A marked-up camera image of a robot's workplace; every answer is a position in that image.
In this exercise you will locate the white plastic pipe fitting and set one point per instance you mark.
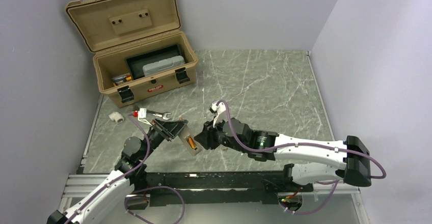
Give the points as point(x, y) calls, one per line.
point(116, 117)

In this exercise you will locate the tan plastic toolbox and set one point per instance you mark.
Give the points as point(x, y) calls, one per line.
point(116, 29)

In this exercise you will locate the white remote control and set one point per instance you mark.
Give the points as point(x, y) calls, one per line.
point(183, 135)

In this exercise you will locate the grey plastic case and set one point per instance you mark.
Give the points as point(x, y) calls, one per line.
point(163, 65)

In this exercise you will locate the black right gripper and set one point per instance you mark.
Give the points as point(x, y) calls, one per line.
point(206, 138)

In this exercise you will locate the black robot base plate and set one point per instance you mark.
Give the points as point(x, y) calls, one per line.
point(219, 187)

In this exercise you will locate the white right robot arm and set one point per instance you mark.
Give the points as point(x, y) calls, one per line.
point(346, 160)

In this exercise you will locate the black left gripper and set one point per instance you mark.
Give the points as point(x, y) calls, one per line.
point(168, 130)

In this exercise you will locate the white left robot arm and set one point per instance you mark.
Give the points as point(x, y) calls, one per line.
point(128, 176)

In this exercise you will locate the pack of batteries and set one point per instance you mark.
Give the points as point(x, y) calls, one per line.
point(118, 80)

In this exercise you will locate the silver open-end wrench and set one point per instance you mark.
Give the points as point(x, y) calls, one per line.
point(164, 115)

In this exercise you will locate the black tray in toolbox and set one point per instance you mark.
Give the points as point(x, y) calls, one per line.
point(136, 62)

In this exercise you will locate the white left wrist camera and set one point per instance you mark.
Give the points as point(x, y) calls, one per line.
point(141, 115)

